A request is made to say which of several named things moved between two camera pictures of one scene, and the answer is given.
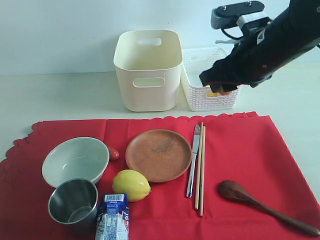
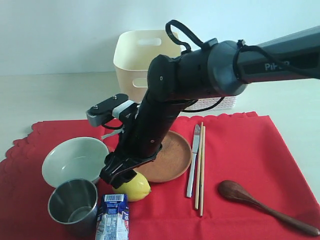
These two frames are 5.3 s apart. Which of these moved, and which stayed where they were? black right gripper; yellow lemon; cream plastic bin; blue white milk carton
Moved: black right gripper
Stayed: yellow lemon; blue white milk carton; cream plastic bin
